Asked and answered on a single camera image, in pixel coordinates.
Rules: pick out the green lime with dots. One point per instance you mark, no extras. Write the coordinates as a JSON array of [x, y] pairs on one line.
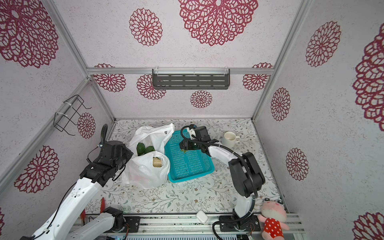
[[149, 149]]

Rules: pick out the grey wall shelf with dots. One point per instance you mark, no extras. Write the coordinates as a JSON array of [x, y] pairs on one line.
[[168, 80]]

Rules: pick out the teal plastic basket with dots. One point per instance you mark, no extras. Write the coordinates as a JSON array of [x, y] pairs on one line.
[[186, 165]]

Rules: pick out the pink plush toy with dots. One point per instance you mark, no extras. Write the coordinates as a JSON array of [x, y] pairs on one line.
[[274, 216]]

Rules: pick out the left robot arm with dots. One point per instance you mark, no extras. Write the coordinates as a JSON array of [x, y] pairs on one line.
[[92, 179]]

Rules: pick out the green avocado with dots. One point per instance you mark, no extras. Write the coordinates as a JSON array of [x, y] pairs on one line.
[[141, 149]]

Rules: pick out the black wire wall rack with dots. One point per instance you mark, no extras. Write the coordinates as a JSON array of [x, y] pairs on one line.
[[65, 117]]

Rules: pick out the white ceramic mug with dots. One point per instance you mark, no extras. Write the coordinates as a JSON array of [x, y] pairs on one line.
[[230, 139]]

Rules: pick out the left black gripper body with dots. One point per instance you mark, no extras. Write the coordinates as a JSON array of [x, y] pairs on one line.
[[126, 155]]

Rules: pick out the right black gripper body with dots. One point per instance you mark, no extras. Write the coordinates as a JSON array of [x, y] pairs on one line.
[[192, 146]]

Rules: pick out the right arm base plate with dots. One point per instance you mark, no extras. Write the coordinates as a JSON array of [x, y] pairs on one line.
[[250, 224]]

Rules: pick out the beige round fruit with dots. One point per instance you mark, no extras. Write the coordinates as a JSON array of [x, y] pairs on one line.
[[157, 162]]

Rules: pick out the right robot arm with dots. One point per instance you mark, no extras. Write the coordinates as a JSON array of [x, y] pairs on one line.
[[246, 174]]

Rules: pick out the white earbuds case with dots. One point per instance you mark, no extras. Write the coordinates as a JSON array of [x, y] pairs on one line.
[[202, 217]]

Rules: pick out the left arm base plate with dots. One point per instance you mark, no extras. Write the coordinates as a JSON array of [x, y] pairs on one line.
[[131, 224]]

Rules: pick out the white plastic bag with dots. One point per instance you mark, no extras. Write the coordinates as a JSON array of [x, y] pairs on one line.
[[139, 170]]

